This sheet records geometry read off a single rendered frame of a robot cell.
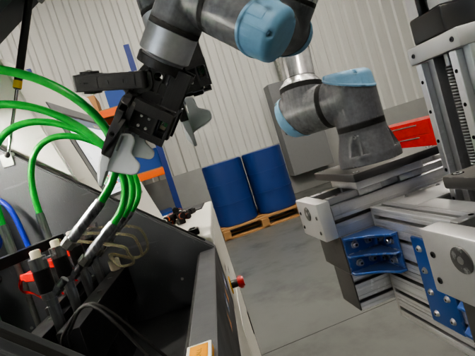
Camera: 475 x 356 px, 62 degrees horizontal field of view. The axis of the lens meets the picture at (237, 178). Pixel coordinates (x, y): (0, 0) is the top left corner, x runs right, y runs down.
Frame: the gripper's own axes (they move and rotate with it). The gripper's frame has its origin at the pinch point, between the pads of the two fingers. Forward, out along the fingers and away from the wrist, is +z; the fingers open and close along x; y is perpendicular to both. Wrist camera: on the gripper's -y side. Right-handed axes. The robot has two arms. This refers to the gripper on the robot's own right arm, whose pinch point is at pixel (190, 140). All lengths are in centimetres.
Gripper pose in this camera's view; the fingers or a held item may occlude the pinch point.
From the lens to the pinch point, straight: 77.1
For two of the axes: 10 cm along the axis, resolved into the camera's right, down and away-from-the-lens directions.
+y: 9.5, -3.0, 0.4
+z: 3.0, 9.5, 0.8
